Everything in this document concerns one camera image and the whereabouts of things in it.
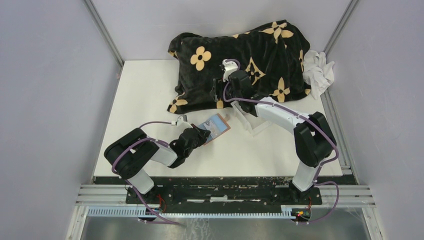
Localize silver VIP credit card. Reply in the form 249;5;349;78
198;120;221;139

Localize white plastic card tray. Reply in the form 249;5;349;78
231;101;272;137

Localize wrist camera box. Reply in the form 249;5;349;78
171;114;192;130
220;58;240;82

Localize light blue slotted rail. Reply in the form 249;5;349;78
86;206;294;220

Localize white crumpled cloth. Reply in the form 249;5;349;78
303;50;335;100

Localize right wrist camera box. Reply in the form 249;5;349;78
220;58;240;82

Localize black floral plush blanket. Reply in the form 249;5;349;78
167;20;312;114

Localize tan leather card holder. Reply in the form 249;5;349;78
198;113;231;145

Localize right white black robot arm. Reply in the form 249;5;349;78
210;70;338;204

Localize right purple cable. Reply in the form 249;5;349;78
221;58;340;224

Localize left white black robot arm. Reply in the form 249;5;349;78
103;124;211;204

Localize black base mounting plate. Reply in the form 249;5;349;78
126;176;323;214

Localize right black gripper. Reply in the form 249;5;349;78
210;75;242;102

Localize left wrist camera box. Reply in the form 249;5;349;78
171;114;192;130

